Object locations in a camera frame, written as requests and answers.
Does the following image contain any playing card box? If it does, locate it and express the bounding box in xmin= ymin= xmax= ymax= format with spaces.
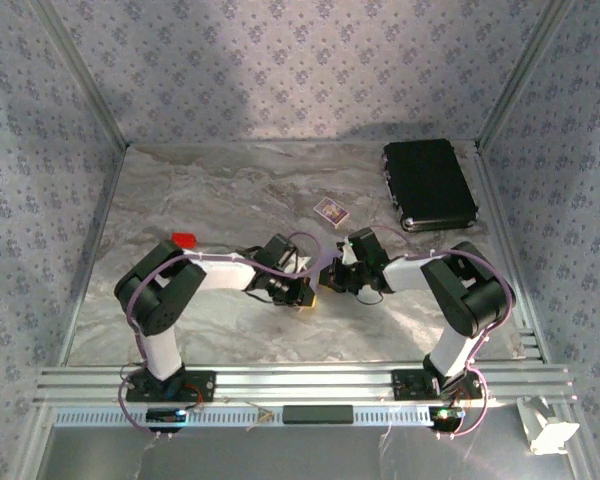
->
xmin=313 ymin=196 xmax=352 ymax=230

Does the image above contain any black rectangular block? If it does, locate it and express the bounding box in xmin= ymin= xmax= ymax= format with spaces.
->
xmin=282 ymin=405 xmax=355 ymax=426

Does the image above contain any black hard case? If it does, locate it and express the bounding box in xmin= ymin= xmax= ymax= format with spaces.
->
xmin=382 ymin=138 xmax=480 ymax=234

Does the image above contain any small electronics board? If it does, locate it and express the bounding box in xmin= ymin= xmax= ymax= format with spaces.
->
xmin=428 ymin=405 xmax=466 ymax=432
xmin=146 ymin=407 xmax=188 ymax=434

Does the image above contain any aluminium mounting rail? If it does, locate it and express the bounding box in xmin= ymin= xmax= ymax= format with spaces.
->
xmin=33 ymin=364 xmax=579 ymax=407

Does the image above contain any slotted grey cable duct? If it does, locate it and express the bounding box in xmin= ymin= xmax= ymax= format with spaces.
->
xmin=52 ymin=403 xmax=439 ymax=429

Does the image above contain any aluminium frame bar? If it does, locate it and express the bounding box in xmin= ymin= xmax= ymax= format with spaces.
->
xmin=29 ymin=0 xmax=132 ymax=150
xmin=473 ymin=0 xmax=577 ymax=151
xmin=57 ymin=144 xmax=130 ymax=367
xmin=472 ymin=141 xmax=549 ymax=364

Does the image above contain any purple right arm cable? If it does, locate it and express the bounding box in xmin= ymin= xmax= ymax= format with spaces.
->
xmin=369 ymin=225 xmax=516 ymax=441

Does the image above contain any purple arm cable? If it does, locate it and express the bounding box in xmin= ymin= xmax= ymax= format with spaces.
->
xmin=369 ymin=225 xmax=516 ymax=441
xmin=117 ymin=230 xmax=331 ymax=441

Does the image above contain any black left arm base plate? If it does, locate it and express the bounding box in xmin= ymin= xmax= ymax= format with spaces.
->
xmin=124 ymin=369 xmax=217 ymax=404

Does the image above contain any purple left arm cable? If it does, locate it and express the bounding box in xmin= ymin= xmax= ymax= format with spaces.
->
xmin=117 ymin=230 xmax=331 ymax=441

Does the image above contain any white plastic bracket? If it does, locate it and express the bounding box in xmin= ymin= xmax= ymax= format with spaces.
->
xmin=515 ymin=395 xmax=581 ymax=456

